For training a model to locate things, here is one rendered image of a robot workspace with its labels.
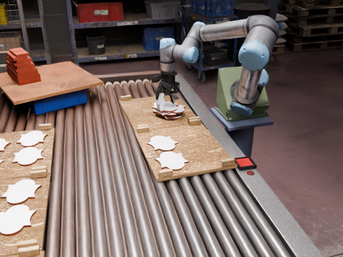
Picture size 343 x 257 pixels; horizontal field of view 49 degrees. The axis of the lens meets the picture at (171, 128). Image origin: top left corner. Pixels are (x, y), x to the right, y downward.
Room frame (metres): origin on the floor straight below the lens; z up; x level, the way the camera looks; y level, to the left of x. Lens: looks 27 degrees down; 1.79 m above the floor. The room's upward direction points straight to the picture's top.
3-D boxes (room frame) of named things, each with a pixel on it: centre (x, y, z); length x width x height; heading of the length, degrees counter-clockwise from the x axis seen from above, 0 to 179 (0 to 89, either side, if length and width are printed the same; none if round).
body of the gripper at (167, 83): (1.78, 0.01, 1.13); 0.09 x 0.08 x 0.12; 43
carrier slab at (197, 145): (1.46, -0.05, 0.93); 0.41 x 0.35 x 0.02; 17
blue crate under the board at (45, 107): (2.03, 0.70, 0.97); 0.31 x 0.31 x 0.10; 36
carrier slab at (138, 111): (1.85, 0.08, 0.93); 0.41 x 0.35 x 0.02; 18
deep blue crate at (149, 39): (6.11, 0.22, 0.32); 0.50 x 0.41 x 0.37; 103
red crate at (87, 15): (5.83, 1.09, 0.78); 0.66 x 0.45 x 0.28; 106
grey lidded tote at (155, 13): (6.08, 0.14, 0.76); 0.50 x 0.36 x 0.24; 112
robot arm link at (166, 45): (1.79, 0.02, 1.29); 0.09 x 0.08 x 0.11; 58
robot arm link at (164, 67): (1.79, 0.02, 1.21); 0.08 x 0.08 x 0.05
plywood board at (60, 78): (2.08, 0.74, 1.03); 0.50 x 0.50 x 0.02; 36
